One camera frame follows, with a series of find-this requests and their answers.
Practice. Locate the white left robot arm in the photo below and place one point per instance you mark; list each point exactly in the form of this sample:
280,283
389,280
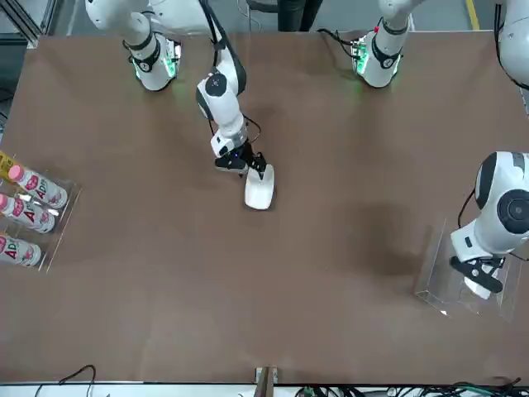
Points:
492,240

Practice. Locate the white desk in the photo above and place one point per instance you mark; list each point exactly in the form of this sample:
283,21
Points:
165,390

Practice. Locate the clear plastic stepped holder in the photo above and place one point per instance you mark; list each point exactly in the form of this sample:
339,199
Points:
434,269

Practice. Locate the person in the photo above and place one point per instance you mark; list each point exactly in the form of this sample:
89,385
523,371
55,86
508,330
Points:
297,14

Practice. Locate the yellow carton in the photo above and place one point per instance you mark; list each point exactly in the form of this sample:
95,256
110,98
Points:
6,163

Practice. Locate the aluminium post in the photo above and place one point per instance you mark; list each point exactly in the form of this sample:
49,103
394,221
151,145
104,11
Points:
266,382

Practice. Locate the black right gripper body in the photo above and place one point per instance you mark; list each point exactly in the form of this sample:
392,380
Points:
235,161

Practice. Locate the clear acrylic bottle shelf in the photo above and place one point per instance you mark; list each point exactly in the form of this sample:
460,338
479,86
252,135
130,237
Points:
62,223

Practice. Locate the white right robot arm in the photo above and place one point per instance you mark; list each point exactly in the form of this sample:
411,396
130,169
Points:
225,111

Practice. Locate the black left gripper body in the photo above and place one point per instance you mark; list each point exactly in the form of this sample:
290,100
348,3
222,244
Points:
489,264

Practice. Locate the aluminium frame rail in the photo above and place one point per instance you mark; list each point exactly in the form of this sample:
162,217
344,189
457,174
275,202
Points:
41,16

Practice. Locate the white bottle pink cap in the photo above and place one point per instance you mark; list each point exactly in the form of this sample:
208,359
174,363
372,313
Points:
29,215
20,252
45,190

